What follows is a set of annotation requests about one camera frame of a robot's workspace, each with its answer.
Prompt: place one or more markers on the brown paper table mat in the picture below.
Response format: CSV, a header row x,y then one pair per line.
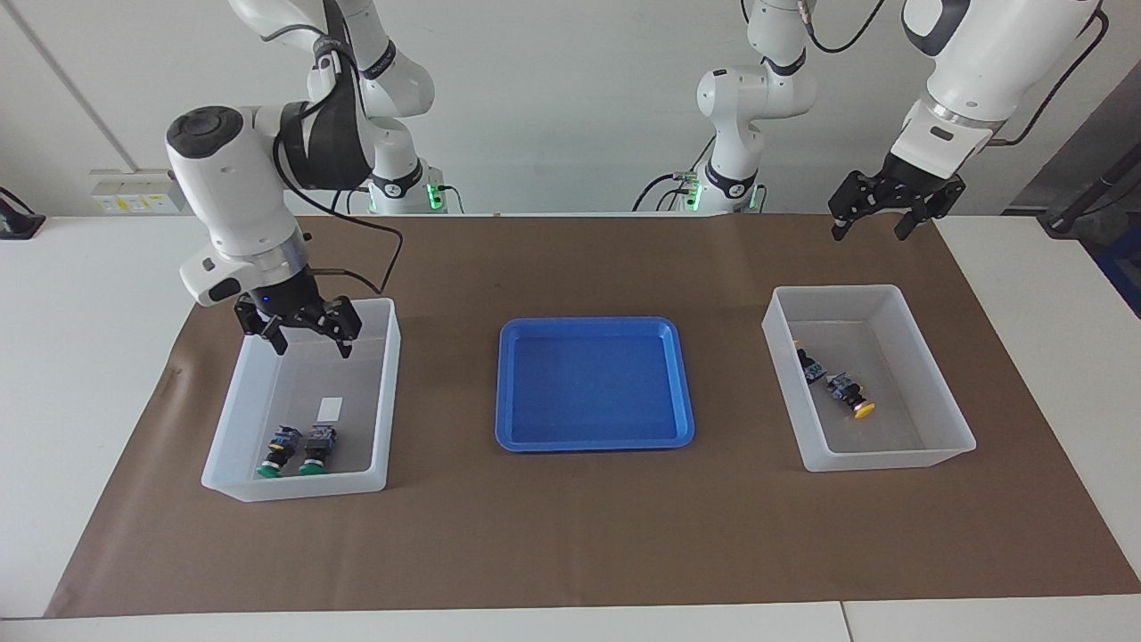
x,y
570,535

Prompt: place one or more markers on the blue plastic tray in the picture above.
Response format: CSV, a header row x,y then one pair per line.
x,y
597,392

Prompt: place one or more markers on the yellow push button switch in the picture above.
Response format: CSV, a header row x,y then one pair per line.
x,y
813,367
862,410

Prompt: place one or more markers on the blue crate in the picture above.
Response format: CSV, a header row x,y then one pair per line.
x,y
1125,267

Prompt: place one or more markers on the small white sticker label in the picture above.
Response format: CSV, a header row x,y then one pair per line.
x,y
331,408

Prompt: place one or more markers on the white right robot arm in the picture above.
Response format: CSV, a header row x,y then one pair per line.
x,y
232,196

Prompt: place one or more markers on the translucent white plastic box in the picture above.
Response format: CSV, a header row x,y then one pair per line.
x,y
927,419
267,401

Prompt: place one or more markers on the green push button switch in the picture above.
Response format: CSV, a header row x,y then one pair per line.
x,y
318,446
281,446

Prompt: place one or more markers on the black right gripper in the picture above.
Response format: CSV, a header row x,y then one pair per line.
x,y
290,294

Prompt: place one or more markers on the white wall outlet box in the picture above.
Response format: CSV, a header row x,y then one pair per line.
x,y
134,192

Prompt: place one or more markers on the black tripod stand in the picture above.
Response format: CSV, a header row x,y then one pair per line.
x,y
1083,198

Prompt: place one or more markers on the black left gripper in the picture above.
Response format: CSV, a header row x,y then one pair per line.
x,y
909,178

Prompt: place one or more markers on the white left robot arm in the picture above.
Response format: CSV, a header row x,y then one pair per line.
x,y
963,71

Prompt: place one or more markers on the black desk object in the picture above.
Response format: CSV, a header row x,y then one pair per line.
x,y
18,221

